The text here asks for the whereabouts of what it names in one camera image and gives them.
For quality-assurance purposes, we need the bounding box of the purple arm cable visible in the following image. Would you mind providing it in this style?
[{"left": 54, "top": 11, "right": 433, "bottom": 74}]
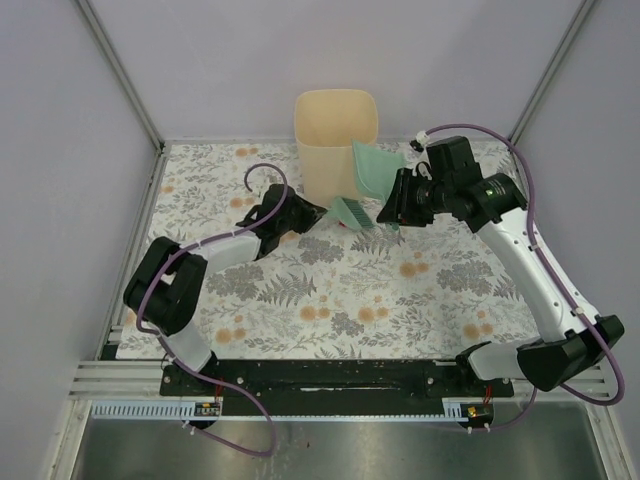
[
  {"left": 134, "top": 163, "right": 290, "bottom": 457},
  {"left": 427, "top": 122, "right": 626, "bottom": 436}
]

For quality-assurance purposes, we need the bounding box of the green hand brush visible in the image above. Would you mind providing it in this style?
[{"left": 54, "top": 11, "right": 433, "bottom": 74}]
[{"left": 326, "top": 197, "right": 374, "bottom": 231}]

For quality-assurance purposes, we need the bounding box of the green dustpan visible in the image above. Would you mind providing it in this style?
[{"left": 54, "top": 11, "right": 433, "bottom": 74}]
[{"left": 352, "top": 140, "right": 406, "bottom": 205}]

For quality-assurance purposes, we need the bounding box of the beige waste bin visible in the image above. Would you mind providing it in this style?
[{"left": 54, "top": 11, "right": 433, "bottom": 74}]
[{"left": 294, "top": 89, "right": 379, "bottom": 207}]

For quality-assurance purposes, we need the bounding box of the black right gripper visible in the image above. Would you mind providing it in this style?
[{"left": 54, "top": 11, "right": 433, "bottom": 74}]
[{"left": 376, "top": 168, "right": 453, "bottom": 228}]

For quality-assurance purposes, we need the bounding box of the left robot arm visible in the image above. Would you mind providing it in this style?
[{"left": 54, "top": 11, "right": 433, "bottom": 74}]
[{"left": 123, "top": 184, "right": 327, "bottom": 395}]

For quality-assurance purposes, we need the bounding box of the slotted cable duct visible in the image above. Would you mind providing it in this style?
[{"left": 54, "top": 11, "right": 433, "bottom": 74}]
[{"left": 90, "top": 397, "right": 494, "bottom": 423}]

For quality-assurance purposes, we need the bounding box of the floral table cloth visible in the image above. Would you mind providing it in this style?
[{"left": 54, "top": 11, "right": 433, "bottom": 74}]
[{"left": 148, "top": 144, "right": 537, "bottom": 359}]

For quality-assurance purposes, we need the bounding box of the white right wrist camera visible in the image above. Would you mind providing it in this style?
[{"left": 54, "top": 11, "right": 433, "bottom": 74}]
[{"left": 410, "top": 131, "right": 432, "bottom": 178}]

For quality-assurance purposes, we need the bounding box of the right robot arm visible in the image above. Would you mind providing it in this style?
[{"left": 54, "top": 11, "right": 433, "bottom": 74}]
[{"left": 377, "top": 136, "right": 625, "bottom": 396}]

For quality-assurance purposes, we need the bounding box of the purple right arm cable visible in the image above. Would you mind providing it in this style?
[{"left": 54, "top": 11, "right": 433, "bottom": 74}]
[{"left": 427, "top": 122, "right": 626, "bottom": 436}]

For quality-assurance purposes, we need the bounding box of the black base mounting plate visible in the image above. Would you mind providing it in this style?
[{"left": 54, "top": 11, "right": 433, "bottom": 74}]
[{"left": 162, "top": 359, "right": 514, "bottom": 399}]

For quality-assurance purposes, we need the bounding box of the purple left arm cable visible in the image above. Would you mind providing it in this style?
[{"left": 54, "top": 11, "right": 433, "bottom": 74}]
[{"left": 134, "top": 163, "right": 290, "bottom": 457}]

